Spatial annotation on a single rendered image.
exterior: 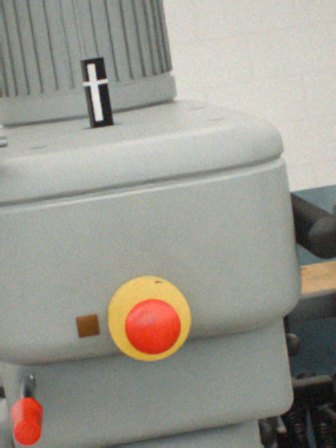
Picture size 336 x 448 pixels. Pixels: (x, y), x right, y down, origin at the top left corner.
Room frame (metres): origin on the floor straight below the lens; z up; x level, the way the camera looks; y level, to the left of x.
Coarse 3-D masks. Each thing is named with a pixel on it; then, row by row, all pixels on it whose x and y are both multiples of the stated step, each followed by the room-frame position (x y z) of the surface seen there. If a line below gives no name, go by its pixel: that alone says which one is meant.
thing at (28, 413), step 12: (24, 384) 0.97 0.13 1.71; (24, 396) 0.93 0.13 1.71; (12, 408) 0.90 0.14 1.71; (24, 408) 0.88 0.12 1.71; (36, 408) 0.89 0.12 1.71; (12, 420) 0.88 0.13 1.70; (24, 420) 0.86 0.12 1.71; (36, 420) 0.86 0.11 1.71; (24, 432) 0.86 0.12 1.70; (36, 432) 0.86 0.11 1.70; (24, 444) 0.86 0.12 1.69
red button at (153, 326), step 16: (144, 304) 0.87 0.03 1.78; (160, 304) 0.87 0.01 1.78; (128, 320) 0.87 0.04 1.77; (144, 320) 0.86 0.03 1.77; (160, 320) 0.86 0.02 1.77; (176, 320) 0.87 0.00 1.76; (128, 336) 0.87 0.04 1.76; (144, 336) 0.86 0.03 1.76; (160, 336) 0.86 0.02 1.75; (176, 336) 0.87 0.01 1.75; (144, 352) 0.87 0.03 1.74; (160, 352) 0.87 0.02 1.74
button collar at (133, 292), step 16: (128, 288) 0.89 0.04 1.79; (144, 288) 0.89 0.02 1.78; (160, 288) 0.89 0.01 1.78; (176, 288) 0.90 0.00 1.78; (112, 304) 0.89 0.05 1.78; (128, 304) 0.89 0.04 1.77; (176, 304) 0.89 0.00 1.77; (112, 320) 0.89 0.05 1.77; (112, 336) 0.89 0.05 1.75; (128, 352) 0.89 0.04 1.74
